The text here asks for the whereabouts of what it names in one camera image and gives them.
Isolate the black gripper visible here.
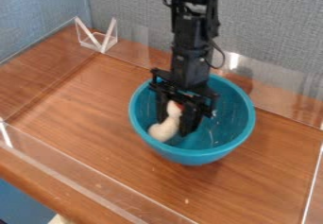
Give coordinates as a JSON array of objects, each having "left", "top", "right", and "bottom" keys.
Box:
[{"left": 150, "top": 45, "right": 219, "bottom": 136}]

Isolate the white brown toy mushroom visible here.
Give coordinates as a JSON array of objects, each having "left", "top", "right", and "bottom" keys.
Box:
[{"left": 148, "top": 100, "right": 182, "bottom": 142}]

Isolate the blue plastic bowl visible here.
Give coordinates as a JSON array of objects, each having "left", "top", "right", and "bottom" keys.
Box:
[{"left": 128, "top": 75, "right": 257, "bottom": 166}]

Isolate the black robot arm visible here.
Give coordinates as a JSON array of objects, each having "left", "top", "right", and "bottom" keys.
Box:
[{"left": 150, "top": 0, "right": 221, "bottom": 136}]

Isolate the clear acrylic back barrier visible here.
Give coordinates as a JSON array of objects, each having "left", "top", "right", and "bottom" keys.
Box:
[{"left": 107, "top": 21, "right": 323, "bottom": 130}]

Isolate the clear acrylic barrier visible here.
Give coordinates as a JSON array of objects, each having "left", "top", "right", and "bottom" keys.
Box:
[
  {"left": 107, "top": 21, "right": 323, "bottom": 130},
  {"left": 0, "top": 120, "right": 198, "bottom": 224}
]

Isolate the clear acrylic front barrier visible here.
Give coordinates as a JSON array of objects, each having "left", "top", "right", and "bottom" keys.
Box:
[{"left": 0, "top": 120, "right": 198, "bottom": 224}]

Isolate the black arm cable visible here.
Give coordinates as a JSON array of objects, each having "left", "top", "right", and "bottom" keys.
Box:
[{"left": 207, "top": 40, "right": 227, "bottom": 70}]

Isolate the clear acrylic corner bracket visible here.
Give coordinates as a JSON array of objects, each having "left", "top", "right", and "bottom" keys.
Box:
[{"left": 75, "top": 17, "right": 119, "bottom": 54}]

